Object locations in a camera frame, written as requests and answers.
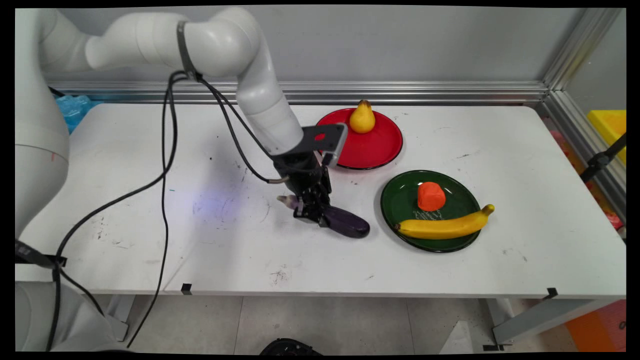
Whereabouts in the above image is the yellow toy banana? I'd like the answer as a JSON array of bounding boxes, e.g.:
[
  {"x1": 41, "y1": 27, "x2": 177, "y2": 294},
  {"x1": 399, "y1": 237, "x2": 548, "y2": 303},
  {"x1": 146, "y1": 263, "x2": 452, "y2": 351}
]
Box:
[{"x1": 395, "y1": 204, "x2": 496, "y2": 240}]

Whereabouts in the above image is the green plate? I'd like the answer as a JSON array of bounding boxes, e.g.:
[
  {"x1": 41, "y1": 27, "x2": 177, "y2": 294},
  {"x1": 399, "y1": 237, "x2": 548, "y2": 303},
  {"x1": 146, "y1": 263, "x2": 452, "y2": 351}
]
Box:
[{"x1": 380, "y1": 170, "x2": 482, "y2": 254}]

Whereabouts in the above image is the orange box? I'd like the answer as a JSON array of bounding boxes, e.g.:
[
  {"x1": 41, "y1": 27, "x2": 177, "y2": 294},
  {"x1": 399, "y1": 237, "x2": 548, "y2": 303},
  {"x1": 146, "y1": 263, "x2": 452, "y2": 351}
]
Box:
[{"x1": 565, "y1": 299, "x2": 627, "y2": 353}]

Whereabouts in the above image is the upright aluminium frame post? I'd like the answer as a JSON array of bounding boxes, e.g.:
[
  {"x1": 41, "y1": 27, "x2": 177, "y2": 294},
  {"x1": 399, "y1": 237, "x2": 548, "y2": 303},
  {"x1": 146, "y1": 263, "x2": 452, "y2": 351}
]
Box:
[{"x1": 542, "y1": 7, "x2": 624, "y2": 92}]

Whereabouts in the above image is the red plate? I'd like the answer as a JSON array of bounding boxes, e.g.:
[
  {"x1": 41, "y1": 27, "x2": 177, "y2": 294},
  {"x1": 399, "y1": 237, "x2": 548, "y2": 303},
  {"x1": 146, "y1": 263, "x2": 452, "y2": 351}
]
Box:
[{"x1": 315, "y1": 107, "x2": 404, "y2": 171}]

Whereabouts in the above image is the thick black cable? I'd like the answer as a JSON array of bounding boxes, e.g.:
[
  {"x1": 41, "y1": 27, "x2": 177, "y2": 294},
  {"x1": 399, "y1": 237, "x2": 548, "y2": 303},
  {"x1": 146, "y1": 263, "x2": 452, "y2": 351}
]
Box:
[{"x1": 45, "y1": 72, "x2": 180, "y2": 352}]

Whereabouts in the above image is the yellow plastic bin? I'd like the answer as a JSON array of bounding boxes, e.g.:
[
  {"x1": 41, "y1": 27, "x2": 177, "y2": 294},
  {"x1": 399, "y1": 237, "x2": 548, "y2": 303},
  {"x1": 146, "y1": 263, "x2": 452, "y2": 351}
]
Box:
[{"x1": 586, "y1": 109, "x2": 627, "y2": 166}]

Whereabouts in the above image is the black arm strap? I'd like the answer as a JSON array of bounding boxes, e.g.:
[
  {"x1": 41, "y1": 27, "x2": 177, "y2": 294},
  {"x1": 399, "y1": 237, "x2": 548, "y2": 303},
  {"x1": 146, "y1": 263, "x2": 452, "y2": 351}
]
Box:
[{"x1": 176, "y1": 20, "x2": 203, "y2": 82}]

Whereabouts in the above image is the thin black cable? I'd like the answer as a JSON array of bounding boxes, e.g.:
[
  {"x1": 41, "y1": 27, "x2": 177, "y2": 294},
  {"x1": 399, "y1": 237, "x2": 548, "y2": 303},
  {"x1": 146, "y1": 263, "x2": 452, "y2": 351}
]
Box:
[{"x1": 126, "y1": 72, "x2": 181, "y2": 349}]

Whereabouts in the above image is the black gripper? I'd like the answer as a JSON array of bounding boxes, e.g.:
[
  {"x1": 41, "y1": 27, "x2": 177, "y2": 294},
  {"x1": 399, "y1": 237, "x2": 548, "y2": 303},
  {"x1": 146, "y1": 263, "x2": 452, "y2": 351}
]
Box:
[{"x1": 272, "y1": 149, "x2": 334, "y2": 226}]

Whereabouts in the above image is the horizontal aluminium frame rail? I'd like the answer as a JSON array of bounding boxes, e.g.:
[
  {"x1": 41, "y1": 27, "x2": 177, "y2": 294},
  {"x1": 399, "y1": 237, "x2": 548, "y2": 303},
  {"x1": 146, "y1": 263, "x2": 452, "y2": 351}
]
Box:
[{"x1": 47, "y1": 81, "x2": 551, "y2": 105}]

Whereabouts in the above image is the blue bubble wrap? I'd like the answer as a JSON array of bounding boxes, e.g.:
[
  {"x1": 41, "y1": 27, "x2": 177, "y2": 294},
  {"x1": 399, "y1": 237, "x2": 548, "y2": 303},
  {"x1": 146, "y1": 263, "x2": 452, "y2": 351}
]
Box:
[{"x1": 54, "y1": 93, "x2": 104, "y2": 134}]

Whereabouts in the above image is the black cable strap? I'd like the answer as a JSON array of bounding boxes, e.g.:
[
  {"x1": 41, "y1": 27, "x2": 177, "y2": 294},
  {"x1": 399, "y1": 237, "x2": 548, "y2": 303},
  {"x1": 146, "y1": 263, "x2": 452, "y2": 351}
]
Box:
[{"x1": 15, "y1": 239, "x2": 68, "y2": 270}]

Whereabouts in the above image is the red pink packaging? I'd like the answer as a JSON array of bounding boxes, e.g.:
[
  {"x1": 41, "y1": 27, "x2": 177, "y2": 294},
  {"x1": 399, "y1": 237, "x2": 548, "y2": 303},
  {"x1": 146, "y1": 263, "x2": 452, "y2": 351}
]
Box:
[{"x1": 549, "y1": 129, "x2": 625, "y2": 232}]

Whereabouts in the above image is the black round object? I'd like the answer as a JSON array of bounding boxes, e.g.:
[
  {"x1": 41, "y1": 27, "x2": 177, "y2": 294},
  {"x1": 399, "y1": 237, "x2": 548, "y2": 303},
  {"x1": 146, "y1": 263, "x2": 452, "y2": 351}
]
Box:
[{"x1": 259, "y1": 338, "x2": 324, "y2": 356}]

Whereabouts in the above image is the purple toy eggplant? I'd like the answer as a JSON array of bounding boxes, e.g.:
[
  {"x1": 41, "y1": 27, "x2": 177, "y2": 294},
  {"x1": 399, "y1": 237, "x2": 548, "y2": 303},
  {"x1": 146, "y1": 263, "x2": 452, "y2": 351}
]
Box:
[{"x1": 276, "y1": 194, "x2": 371, "y2": 239}]

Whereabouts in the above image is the yellow toy pear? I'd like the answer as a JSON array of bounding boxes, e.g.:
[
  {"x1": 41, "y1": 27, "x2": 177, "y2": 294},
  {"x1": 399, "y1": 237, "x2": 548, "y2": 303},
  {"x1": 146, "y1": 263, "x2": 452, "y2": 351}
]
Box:
[{"x1": 349, "y1": 99, "x2": 376, "y2": 134}]

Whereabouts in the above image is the side aluminium frame rail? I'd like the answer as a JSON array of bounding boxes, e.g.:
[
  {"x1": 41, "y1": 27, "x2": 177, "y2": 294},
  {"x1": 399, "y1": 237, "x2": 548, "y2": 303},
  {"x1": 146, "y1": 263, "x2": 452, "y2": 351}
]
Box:
[{"x1": 536, "y1": 90, "x2": 627, "y2": 226}]

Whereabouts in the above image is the grey table leg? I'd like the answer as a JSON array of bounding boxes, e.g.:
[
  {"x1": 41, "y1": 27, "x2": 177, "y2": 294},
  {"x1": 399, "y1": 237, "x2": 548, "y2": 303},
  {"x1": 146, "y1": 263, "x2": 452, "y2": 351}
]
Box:
[{"x1": 482, "y1": 298, "x2": 615, "y2": 352}]

